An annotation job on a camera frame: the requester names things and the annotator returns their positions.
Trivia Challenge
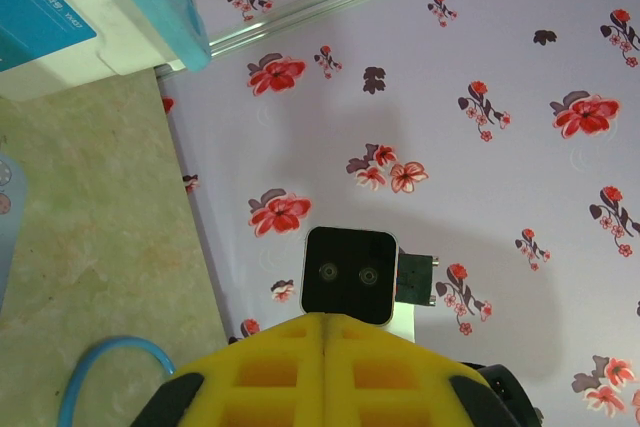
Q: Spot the blue tube ring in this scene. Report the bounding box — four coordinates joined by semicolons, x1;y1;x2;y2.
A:
56;335;176;427

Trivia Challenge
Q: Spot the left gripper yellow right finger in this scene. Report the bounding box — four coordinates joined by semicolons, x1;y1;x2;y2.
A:
324;315;521;427

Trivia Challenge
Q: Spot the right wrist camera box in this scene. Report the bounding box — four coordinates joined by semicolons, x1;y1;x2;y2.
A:
298;225;417;343

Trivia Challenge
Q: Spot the aluminium frame post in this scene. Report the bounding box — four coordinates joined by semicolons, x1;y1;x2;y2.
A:
153;0;501;79

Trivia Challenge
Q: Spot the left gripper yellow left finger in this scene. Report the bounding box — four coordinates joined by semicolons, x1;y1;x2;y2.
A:
132;314;327;427

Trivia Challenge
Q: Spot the white storage box blue lid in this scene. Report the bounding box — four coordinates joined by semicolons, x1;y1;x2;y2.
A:
0;0;214;102

